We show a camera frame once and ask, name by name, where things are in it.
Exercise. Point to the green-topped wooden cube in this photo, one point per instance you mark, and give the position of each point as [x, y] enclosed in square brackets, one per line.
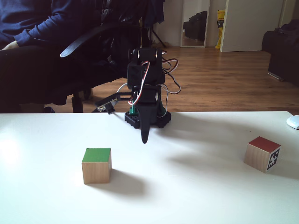
[96, 166]

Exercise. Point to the red-topped wooden cube with marker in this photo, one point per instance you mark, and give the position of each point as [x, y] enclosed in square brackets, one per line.
[259, 156]

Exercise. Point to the person's hand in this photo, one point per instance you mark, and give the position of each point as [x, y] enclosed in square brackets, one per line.
[10, 46]

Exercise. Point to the green table clamp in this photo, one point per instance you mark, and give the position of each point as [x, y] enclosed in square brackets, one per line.
[133, 110]

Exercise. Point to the black tripod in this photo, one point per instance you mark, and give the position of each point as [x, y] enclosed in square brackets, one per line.
[158, 37]

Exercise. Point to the black office chair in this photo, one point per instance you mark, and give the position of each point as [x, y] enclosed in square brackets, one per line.
[93, 39]

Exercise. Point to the yellow bag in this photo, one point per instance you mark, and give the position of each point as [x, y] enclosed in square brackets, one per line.
[220, 28]

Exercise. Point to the person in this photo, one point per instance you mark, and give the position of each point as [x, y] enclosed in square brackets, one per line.
[35, 58]

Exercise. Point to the white door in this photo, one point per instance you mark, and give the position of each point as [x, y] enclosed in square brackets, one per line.
[252, 25]

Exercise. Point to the black sofa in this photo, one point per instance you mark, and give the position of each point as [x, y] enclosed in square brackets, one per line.
[283, 51]

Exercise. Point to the white round object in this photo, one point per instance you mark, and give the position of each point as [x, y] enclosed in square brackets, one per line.
[294, 122]

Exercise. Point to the small camera module on bracket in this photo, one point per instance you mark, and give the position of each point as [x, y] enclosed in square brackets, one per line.
[107, 103]

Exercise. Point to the standing wall mirror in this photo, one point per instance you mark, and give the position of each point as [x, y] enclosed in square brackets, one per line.
[195, 23]

